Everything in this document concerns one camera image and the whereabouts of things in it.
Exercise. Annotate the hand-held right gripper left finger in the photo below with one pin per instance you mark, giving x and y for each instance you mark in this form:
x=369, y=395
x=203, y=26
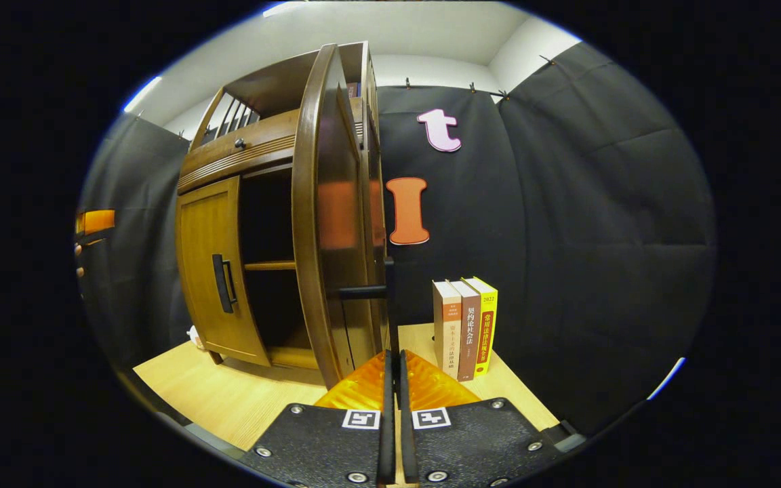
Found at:
x=386, y=420

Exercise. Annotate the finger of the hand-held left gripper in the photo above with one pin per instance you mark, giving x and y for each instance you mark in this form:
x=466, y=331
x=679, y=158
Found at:
x=97, y=221

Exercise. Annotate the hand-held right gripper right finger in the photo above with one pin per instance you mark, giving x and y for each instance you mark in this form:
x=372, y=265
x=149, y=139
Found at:
x=407, y=420

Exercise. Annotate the wooden cabinet door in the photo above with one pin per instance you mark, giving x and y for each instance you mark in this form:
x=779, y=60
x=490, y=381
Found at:
x=204, y=230
x=336, y=224

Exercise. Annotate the wooden double-door shoe cabinet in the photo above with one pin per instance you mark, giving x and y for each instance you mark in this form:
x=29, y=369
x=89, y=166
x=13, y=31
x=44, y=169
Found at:
x=275, y=85

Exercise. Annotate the beige book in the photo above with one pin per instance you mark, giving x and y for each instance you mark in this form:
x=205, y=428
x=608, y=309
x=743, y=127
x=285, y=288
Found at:
x=446, y=332

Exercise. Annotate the brown book with white lettering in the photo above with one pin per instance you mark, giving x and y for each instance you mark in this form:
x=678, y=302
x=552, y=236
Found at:
x=470, y=332

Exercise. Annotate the yellow book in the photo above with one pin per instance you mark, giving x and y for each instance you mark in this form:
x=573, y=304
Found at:
x=487, y=325

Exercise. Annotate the ceiling light panel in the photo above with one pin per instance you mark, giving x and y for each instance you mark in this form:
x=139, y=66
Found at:
x=143, y=93

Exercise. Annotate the white plush toy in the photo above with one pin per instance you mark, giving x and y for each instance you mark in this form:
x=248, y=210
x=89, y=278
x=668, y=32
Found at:
x=195, y=337

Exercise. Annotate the wooden drawer with black knob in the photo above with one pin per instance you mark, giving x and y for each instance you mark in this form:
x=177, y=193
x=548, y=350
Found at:
x=262, y=146

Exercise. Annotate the black backdrop cloth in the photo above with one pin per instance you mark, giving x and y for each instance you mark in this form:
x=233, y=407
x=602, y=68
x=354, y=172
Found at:
x=601, y=237

